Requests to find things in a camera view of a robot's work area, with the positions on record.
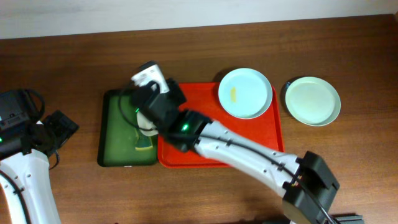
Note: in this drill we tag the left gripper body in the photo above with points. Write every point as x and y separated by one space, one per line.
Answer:
62 125

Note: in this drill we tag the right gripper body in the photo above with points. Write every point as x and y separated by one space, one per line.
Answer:
170 98

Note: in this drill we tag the green yellow sponge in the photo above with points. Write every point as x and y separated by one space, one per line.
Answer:
143 142

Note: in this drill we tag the pale green plate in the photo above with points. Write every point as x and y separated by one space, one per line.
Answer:
312 101

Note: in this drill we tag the white plate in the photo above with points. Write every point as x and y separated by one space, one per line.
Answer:
147 127

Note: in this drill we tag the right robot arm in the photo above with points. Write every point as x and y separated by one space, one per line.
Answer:
306 185

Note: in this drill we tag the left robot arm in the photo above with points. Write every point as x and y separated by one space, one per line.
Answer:
28 139

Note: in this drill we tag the dark green tray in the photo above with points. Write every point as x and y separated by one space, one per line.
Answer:
117 137

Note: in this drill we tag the red plastic tray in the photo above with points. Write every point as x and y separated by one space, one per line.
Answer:
203 97

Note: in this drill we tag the light blue plate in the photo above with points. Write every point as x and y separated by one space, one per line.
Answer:
245 93

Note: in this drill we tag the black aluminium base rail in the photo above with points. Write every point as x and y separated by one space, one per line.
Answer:
349 219

